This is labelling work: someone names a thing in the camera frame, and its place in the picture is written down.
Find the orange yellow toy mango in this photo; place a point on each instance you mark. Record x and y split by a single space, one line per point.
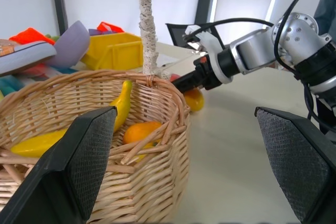
195 100
140 132

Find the small red toy fruit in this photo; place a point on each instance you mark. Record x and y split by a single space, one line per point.
174 77

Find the yellow toy banana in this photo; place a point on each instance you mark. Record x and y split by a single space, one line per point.
123 106

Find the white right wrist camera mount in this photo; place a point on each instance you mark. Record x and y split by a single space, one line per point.
210 41

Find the grey plate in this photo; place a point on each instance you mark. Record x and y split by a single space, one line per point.
23 56

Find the teal foam item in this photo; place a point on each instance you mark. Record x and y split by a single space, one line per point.
10 85

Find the orange cloth item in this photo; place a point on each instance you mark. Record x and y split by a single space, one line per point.
31 35

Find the person in dark grey clothing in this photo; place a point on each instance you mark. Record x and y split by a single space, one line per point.
326 6

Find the red orange toy item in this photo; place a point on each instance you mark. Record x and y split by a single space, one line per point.
109 27

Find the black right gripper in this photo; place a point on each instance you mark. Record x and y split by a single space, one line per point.
207 74

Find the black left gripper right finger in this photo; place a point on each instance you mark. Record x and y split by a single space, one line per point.
302 166

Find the yellow plastic bin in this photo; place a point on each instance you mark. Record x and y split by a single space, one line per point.
115 51

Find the black chair back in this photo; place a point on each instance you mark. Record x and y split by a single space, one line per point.
178 35

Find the purple plastic bowl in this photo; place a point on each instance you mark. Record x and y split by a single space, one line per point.
73 43

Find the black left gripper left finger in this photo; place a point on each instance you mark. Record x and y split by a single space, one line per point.
52 182

